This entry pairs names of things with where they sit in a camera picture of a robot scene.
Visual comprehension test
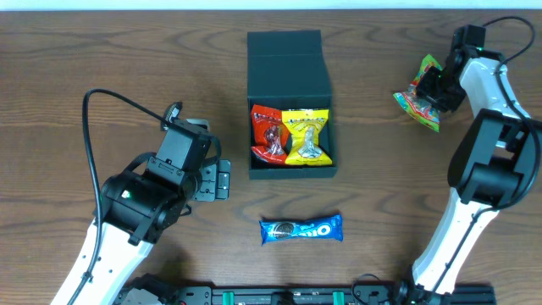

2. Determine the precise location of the green Haribo gummy bag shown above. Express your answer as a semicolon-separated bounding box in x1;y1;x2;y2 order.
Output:
393;54;441;132

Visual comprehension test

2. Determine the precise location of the red candy bag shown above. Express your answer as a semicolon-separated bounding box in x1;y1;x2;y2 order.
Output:
251;104;290;165

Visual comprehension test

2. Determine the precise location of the yellow snack bag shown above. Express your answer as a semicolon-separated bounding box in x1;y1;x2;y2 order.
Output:
281;108;333;166

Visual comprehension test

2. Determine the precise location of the blue Oreo cookie pack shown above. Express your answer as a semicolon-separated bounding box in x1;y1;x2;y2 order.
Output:
259;214;344;245

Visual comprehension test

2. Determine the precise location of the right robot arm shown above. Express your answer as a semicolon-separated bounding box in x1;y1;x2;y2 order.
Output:
392;25;541;304

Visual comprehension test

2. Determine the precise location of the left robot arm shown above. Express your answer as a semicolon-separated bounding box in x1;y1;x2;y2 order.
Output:
53;119;231;304

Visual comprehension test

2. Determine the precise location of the small black wrapped bar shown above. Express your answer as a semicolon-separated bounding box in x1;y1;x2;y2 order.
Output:
160;102;183;131

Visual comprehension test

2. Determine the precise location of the black open gift box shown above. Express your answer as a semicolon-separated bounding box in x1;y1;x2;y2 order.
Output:
247;30;338;180

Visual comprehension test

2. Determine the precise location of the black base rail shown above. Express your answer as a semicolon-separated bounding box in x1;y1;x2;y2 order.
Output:
113;274;496;305

